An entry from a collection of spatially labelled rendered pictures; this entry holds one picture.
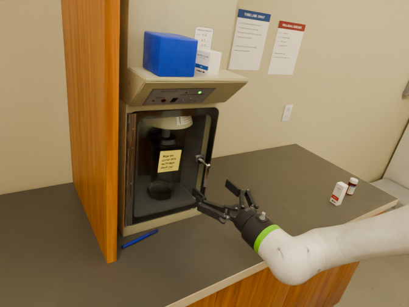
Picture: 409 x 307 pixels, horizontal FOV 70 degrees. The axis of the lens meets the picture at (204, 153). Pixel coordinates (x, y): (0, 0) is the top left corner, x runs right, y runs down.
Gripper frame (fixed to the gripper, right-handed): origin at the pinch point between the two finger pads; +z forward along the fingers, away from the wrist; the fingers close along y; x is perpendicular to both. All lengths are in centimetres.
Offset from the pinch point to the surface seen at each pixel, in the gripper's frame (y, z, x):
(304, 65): -99, 53, -32
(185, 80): 15.5, -0.9, -36.0
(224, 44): -3.6, 10.5, -43.9
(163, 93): 19.4, 2.8, -31.7
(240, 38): -46, 53, -43
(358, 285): -147, -12, 114
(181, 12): 12, 11, -51
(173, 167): 10.1, 9.3, -4.5
